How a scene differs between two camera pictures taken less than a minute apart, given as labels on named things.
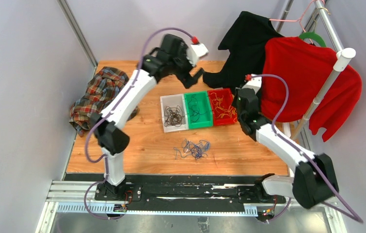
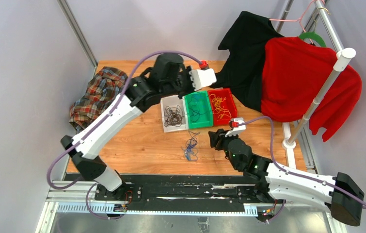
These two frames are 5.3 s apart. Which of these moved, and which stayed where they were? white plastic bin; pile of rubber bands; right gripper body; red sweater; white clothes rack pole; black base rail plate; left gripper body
Moved: left gripper body; pile of rubber bands; right gripper body
Stayed: black base rail plate; red sweater; white plastic bin; white clothes rack pole
